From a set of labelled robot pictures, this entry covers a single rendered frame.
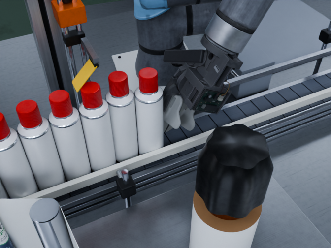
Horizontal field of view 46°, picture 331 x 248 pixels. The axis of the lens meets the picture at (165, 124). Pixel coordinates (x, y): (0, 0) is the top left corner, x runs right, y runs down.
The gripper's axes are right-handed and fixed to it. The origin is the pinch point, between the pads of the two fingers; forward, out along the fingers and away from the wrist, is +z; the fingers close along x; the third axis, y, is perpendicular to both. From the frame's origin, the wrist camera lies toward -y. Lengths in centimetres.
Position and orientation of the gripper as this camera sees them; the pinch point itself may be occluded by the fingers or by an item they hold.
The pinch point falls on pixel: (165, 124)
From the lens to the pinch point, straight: 79.8
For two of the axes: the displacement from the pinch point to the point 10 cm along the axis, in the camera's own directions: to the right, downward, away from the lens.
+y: 4.4, 6.3, -6.4
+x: 7.8, 0.9, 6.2
